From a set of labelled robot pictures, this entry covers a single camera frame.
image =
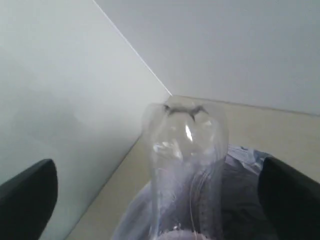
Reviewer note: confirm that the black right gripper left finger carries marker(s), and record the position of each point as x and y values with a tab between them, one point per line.
27	201

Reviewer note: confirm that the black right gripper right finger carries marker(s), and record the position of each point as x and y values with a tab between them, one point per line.
290	200

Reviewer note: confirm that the clear plastic bottle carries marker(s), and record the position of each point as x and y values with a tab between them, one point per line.
187	145

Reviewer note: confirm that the white translucent bin liner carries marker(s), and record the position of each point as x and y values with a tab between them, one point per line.
242	216

